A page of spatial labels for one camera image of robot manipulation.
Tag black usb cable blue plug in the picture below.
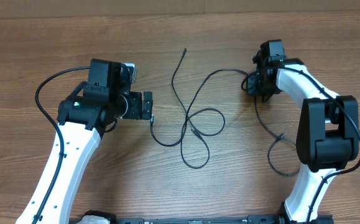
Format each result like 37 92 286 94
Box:
149 68 249 147

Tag black usb cable silver plug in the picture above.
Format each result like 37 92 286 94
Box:
171 48 226 170

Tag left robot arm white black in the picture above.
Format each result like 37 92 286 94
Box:
16 58 154 223

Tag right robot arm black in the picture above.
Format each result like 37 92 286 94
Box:
242 40 360 223

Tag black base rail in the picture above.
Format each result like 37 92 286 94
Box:
70 210 335 224

